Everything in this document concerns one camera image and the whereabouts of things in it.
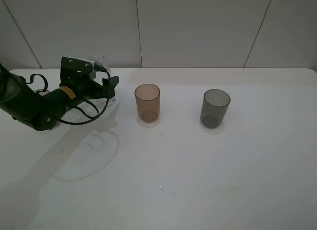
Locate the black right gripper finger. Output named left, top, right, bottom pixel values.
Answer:
left=95, top=76, right=119, bottom=99

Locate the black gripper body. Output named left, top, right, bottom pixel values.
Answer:
left=59, top=75, right=99, bottom=106

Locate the clear plastic water bottle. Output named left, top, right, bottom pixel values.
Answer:
left=89, top=56, right=118, bottom=103

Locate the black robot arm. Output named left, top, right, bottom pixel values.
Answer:
left=0, top=57, right=119, bottom=131

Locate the orange translucent plastic cup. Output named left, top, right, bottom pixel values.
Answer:
left=134, top=84, right=161, bottom=123

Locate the grey translucent plastic cup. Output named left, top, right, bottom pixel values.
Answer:
left=200, top=89, right=231, bottom=129

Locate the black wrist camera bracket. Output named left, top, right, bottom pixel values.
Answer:
left=60, top=57, right=96, bottom=81

